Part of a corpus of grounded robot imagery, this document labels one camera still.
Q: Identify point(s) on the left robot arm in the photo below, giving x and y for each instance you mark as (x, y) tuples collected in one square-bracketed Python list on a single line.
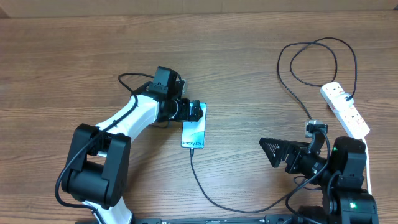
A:
[(95, 173)]

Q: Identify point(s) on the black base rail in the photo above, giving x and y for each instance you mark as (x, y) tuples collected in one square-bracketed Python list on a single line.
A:
[(267, 219)]

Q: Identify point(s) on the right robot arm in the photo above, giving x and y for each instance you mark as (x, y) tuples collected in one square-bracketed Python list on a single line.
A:
[(340, 177)]

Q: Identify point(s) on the white charger adapter plug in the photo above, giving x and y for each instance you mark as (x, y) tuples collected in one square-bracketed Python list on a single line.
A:
[(341, 103)]

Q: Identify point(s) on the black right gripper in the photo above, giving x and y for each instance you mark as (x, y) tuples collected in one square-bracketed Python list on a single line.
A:
[(293, 149)]

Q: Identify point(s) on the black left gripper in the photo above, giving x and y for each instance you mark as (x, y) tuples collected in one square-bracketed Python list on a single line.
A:
[(182, 113)]

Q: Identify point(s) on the blue Samsung Galaxy smartphone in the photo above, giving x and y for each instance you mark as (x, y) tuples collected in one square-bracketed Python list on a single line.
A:
[(193, 133)]

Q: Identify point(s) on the white power strip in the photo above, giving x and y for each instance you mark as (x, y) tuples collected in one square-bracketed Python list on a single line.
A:
[(351, 120)]

